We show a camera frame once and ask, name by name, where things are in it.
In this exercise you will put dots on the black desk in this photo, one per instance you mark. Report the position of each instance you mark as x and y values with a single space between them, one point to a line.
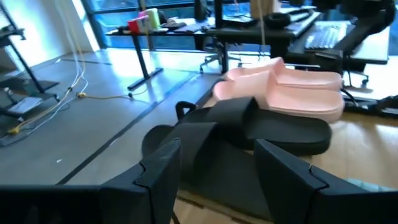
140 59

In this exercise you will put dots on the wooden shelf with black frame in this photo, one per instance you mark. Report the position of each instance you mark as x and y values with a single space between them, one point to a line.
357 146

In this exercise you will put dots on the black floor stand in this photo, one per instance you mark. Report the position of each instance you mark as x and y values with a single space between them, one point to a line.
28 85

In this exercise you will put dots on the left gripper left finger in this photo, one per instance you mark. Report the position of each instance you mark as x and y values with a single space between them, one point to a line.
155 196

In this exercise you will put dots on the pink rubber slide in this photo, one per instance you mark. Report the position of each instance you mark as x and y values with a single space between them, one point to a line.
308 79
298 104

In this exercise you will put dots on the teal rubber slide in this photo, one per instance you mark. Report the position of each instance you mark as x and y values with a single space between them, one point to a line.
370 185

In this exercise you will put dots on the red cup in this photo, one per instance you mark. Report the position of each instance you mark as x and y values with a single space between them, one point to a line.
133 27

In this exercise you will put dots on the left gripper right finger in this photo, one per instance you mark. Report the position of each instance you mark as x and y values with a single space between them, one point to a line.
295 193

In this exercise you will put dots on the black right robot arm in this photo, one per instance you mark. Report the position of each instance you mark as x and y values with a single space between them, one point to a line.
363 28

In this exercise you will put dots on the yellow-green cup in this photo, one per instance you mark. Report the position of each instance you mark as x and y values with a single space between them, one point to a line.
153 19

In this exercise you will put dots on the black keyboard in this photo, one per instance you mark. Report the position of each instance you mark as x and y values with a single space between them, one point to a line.
326 35

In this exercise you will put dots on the office chair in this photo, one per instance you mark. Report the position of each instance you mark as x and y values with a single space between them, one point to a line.
217 57

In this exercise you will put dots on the black rubber slide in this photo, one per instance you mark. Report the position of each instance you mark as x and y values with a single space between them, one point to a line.
217 174
289 133

